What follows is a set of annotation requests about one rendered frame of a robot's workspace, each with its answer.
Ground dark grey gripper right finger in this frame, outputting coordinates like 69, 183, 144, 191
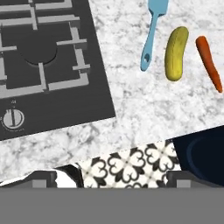
165, 170, 222, 189

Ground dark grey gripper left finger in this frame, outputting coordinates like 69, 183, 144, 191
3, 171, 58, 189

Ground orange carrot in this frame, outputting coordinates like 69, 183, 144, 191
195, 35, 224, 94

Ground yellow-green cucumber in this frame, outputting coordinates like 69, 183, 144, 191
164, 25, 190, 82

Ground light blue spatula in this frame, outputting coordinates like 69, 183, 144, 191
140, 0, 170, 73

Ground silver hob knob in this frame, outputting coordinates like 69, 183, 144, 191
0, 108, 25, 130

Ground dark grey gas hob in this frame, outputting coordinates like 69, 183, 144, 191
0, 0, 116, 142

